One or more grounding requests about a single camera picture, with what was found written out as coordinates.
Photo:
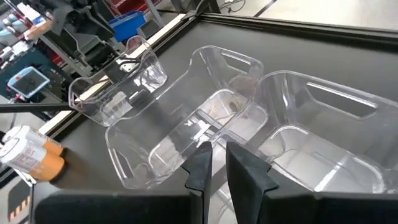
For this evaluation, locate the light blue tray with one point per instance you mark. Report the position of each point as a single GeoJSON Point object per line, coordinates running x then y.
{"type": "Point", "coordinates": [28, 82]}

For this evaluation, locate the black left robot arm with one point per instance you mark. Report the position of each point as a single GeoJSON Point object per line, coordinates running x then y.
{"type": "Point", "coordinates": [93, 28]}

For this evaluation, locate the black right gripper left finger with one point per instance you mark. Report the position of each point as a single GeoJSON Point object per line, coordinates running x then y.
{"type": "Point", "coordinates": [199, 174]}

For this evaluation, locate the blue plastic crate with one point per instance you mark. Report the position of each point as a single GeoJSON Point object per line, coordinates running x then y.
{"type": "Point", "coordinates": [127, 25]}

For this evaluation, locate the box with hazard stripes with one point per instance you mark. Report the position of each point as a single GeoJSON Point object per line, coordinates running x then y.
{"type": "Point", "coordinates": [18, 205]}

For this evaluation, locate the black diagonal frame strut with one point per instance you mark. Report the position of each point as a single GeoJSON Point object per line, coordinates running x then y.
{"type": "Point", "coordinates": [31, 108]}

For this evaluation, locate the orange and white soda can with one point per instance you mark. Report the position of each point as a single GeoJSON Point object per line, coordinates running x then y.
{"type": "Point", "coordinates": [34, 137]}

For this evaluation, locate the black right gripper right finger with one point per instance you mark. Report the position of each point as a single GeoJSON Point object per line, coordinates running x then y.
{"type": "Point", "coordinates": [248, 180]}

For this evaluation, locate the white capped bottle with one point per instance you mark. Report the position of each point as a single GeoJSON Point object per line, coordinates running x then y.
{"type": "Point", "coordinates": [34, 161]}

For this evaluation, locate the clear plastic bin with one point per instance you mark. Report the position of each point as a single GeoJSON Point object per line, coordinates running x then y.
{"type": "Point", "coordinates": [174, 124]}
{"type": "Point", "coordinates": [118, 93]}
{"type": "Point", "coordinates": [326, 130]}

